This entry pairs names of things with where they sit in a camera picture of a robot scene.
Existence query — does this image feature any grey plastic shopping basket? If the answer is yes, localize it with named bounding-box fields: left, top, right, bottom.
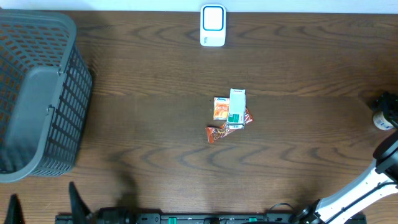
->
left=1, top=9, right=93, bottom=183

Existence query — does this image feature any orange tissue pack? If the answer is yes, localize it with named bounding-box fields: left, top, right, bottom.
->
left=213, top=97, right=229, bottom=121

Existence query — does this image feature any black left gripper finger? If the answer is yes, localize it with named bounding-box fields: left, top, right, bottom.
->
left=68, top=182, right=92, bottom=224
left=4, top=194, right=25, bottom=224

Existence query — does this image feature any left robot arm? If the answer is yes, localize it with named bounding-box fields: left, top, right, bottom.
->
left=4, top=182, right=136, bottom=224

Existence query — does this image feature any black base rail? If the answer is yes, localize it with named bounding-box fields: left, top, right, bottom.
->
left=55, top=212, right=368, bottom=224

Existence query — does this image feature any green lid seasoning jar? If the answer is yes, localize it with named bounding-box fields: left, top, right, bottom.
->
left=373, top=111, right=395, bottom=131

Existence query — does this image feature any red chocolate bar wrapper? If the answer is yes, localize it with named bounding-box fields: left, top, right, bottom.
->
left=205, top=109, right=254, bottom=144

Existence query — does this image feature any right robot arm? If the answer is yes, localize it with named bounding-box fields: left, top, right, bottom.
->
left=290, top=91, right=397, bottom=223

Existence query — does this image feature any white green carton box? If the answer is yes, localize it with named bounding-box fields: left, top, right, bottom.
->
left=226, top=88, right=246, bottom=129

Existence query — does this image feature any white barcode scanner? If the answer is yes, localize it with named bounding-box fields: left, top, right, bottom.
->
left=200, top=4, right=226, bottom=47

